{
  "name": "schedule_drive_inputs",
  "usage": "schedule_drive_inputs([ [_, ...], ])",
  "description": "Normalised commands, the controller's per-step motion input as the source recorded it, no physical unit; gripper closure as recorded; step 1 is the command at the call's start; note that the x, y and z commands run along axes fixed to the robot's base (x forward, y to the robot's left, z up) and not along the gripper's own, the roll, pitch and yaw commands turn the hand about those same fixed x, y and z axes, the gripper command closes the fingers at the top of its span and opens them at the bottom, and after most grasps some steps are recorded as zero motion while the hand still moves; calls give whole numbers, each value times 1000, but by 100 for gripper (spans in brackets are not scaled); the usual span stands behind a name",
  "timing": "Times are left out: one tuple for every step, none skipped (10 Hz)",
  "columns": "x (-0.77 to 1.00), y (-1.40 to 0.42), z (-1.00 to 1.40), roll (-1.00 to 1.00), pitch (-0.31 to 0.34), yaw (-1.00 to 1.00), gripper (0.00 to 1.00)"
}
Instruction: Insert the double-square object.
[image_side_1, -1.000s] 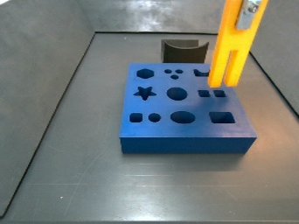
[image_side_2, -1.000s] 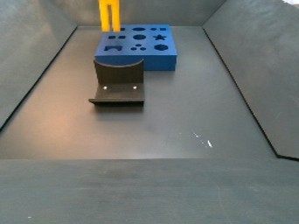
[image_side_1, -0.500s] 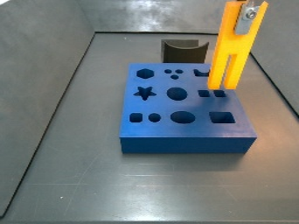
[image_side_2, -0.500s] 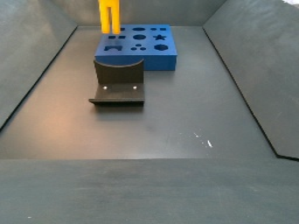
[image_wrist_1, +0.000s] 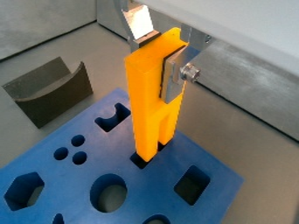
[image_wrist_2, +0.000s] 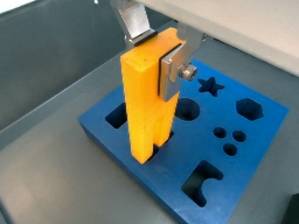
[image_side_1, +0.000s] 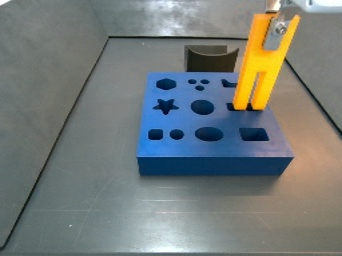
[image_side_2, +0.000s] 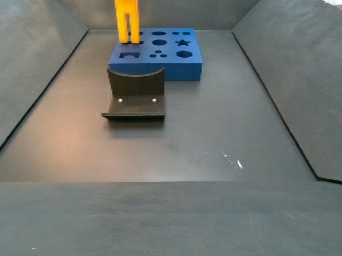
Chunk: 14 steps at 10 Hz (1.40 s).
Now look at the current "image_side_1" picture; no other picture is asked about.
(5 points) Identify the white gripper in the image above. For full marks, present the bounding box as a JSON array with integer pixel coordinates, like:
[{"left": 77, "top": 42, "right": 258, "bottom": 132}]
[{"left": 264, "top": 0, "right": 342, "bottom": 51}]

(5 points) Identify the orange double-square peg object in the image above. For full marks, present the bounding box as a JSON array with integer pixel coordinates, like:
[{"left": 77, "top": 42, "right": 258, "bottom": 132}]
[{"left": 233, "top": 14, "right": 301, "bottom": 110}]

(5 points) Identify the black curved holder stand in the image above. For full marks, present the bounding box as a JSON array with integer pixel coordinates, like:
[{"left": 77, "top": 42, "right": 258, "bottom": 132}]
[{"left": 185, "top": 45, "right": 240, "bottom": 72}]

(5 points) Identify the blue foam shape-sorter block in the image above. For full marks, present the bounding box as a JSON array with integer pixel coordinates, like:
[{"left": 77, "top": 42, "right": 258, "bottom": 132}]
[{"left": 137, "top": 72, "right": 295, "bottom": 175}]

